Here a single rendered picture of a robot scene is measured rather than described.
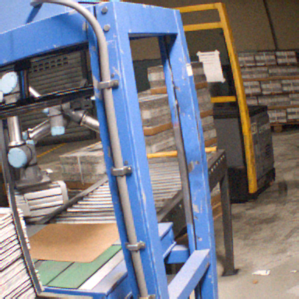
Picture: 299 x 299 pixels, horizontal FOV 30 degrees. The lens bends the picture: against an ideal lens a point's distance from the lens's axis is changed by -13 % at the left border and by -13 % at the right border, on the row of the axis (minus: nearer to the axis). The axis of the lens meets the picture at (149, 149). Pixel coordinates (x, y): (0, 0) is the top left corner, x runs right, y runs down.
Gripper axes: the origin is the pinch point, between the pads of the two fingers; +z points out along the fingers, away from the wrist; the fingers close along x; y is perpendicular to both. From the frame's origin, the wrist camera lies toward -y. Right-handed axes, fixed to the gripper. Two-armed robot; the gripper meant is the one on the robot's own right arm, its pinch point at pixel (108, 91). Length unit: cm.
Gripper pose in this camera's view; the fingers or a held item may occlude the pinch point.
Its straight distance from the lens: 301.3
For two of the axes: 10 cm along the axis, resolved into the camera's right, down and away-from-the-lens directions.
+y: 1.3, 9.9, 0.2
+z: 9.8, -1.3, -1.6
